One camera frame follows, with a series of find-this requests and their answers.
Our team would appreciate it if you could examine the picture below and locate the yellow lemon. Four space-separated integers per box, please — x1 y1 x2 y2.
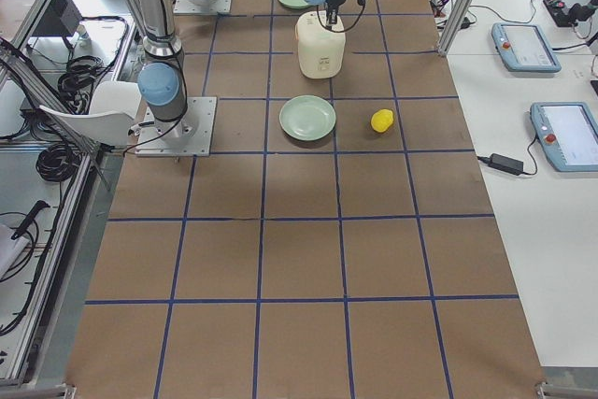
370 108 394 134

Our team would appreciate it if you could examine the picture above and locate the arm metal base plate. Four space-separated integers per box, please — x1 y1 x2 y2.
133 96 217 157
173 0 232 15

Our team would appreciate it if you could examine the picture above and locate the far blue teach pendant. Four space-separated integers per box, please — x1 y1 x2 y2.
491 22 562 74

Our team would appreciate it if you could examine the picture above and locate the brown paper table mat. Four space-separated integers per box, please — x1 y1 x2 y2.
66 0 543 398

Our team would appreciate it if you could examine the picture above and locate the far green plate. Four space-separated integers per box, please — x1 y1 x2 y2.
278 0 310 10

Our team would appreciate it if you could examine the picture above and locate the black power adapter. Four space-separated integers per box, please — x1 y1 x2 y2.
488 153 524 176

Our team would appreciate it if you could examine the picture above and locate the aluminium frame rail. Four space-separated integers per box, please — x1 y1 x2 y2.
0 0 76 92

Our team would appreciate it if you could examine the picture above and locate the near blue teach pendant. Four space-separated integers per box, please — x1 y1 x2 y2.
530 102 597 172

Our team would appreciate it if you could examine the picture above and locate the green plate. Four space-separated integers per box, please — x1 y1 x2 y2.
278 95 336 141
278 0 310 10

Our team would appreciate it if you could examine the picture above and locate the black red control box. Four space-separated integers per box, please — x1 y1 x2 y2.
543 0 577 27

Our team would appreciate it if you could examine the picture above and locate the near green plate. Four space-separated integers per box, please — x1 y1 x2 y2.
278 95 336 141

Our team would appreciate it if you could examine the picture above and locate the blue teach pendant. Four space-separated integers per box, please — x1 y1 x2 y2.
530 102 597 172
491 22 562 74

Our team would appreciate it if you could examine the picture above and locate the black coiled cable bundle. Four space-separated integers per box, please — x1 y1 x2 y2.
36 142 76 183

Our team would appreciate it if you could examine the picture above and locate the white rice cooker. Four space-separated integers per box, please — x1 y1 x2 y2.
295 11 346 79

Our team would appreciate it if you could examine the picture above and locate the white plastic chair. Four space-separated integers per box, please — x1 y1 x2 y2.
40 81 141 148

